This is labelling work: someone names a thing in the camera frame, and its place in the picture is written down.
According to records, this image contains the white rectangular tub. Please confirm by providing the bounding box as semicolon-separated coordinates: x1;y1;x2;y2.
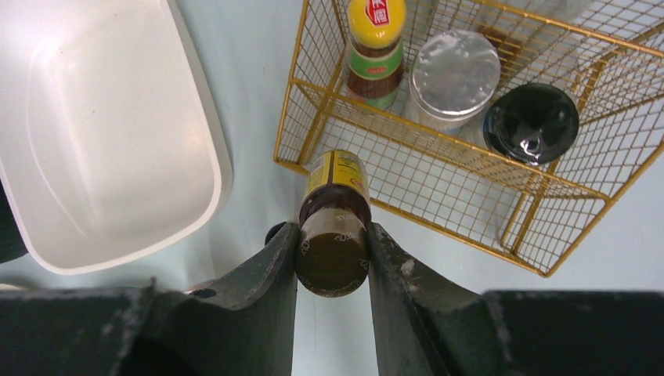
1;1;233;275

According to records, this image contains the yellow wire basket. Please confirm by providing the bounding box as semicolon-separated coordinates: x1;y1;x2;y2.
273;1;663;277

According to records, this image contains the dark brown small bottle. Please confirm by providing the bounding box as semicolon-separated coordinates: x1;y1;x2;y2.
264;222;286;245

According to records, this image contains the glass oil bottle gold spout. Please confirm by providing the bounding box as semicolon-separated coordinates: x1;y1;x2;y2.
478;26;523;63

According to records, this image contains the small bottle tan cap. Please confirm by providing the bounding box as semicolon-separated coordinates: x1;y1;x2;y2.
295;150;371;298

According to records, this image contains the red label sauce bottle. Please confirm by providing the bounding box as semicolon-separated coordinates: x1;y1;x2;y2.
345;0;407;110

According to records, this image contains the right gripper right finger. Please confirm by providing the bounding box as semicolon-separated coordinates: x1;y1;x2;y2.
368;223;663;375

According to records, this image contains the jar with black lid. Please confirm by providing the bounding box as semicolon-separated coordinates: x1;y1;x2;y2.
480;82;580;166

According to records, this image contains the black ribbed trash bin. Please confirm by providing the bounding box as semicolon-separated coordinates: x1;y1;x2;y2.
1;186;27;263

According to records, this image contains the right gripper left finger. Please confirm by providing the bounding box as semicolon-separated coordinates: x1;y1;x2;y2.
1;222;300;375

